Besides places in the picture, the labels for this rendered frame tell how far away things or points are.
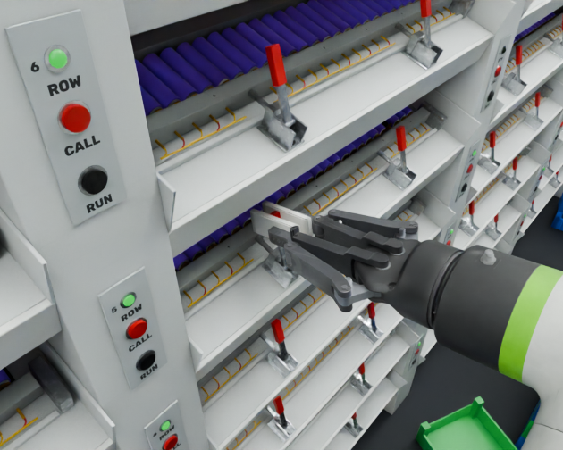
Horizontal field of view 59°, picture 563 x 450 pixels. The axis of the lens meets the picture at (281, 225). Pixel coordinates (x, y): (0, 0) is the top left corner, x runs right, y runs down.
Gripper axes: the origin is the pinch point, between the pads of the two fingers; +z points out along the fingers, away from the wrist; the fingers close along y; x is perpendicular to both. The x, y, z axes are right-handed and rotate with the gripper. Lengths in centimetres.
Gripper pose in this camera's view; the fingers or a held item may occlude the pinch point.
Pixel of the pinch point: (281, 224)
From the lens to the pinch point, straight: 55.4
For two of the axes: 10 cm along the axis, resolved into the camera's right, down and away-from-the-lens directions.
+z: -7.4, -2.9, 6.1
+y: 6.6, -4.8, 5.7
